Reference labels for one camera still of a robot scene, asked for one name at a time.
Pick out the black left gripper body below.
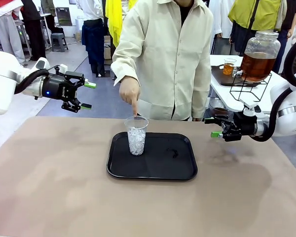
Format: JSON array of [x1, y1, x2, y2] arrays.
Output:
[[41, 73, 77, 102]]

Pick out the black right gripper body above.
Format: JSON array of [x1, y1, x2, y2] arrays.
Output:
[[232, 111, 259, 138]]

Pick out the clear cup of tea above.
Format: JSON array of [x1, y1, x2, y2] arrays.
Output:
[[223, 58, 237, 76]]

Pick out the person's left forearm cream sleeve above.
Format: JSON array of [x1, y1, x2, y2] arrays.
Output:
[[191, 66, 213, 119]]

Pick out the person's right forearm cream sleeve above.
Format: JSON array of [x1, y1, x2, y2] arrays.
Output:
[[110, 41, 141, 87]]

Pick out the glass drink dispenser jar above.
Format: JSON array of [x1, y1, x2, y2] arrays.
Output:
[[231, 31, 281, 83]]

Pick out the clear plastic cup with ice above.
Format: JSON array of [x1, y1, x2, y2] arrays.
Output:
[[124, 115, 149, 157]]

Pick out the person's right hand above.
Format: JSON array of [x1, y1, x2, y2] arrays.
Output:
[[118, 76, 141, 117]]

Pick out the dark round bowl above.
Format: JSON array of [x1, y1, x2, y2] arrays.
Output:
[[208, 97, 235, 119]]

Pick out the white side table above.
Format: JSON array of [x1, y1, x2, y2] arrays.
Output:
[[209, 54, 289, 114]]

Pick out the dark side table tray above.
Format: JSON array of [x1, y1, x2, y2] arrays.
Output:
[[211, 64, 262, 87]]

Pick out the small cardboard box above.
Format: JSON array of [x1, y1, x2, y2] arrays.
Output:
[[104, 36, 112, 60]]

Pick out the mannequin white shirt navy trousers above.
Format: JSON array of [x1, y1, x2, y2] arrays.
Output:
[[76, 0, 107, 78]]

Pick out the grey plastic stool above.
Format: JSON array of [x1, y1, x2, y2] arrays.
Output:
[[50, 33, 69, 52]]

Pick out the person in black clothes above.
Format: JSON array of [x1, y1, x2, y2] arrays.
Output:
[[21, 0, 47, 61]]

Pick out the black plastic serving tray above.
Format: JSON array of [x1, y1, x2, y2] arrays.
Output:
[[106, 131, 198, 181]]

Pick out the dark framed board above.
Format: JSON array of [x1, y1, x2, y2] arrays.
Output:
[[55, 6, 73, 27]]

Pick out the yellow hanging garment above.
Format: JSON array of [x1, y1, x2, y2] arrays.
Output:
[[105, 0, 124, 47]]

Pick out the person in red top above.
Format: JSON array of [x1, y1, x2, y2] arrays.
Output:
[[0, 0, 27, 67]]

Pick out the person in cream shirt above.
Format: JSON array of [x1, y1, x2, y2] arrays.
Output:
[[110, 0, 214, 122]]

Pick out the person in blue jeans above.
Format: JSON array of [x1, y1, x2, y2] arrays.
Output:
[[277, 0, 296, 75]]

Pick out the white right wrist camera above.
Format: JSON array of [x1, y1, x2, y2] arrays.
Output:
[[238, 98, 266, 119]]

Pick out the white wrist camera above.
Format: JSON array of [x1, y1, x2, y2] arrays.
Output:
[[54, 63, 69, 75], [238, 98, 266, 119]]

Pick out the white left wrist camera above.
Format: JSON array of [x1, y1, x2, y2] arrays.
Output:
[[54, 63, 69, 75]]

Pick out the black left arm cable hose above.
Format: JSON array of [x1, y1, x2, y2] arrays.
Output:
[[13, 69, 50, 96]]

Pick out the black wire dispenser stand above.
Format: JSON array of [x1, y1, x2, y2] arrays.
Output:
[[229, 73, 273, 102]]

